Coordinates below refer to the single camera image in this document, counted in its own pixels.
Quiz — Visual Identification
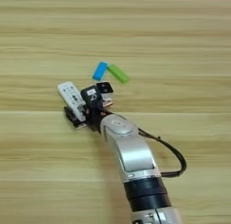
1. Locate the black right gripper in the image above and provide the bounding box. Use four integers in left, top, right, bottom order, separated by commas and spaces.
63, 101, 114, 134

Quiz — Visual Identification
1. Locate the white cube with black top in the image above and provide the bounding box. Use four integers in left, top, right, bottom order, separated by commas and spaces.
96, 81, 115, 103

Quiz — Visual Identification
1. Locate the blue rectangular block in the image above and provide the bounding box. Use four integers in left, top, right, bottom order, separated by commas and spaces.
91, 61, 108, 82

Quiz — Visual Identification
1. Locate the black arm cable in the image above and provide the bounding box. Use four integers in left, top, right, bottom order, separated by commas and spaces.
137, 127, 188, 178

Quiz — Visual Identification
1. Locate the white remote control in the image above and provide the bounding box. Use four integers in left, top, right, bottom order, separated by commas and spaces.
57, 80, 88, 124

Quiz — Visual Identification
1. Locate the green rectangular block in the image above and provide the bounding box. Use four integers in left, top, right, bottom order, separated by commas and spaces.
106, 63, 131, 84

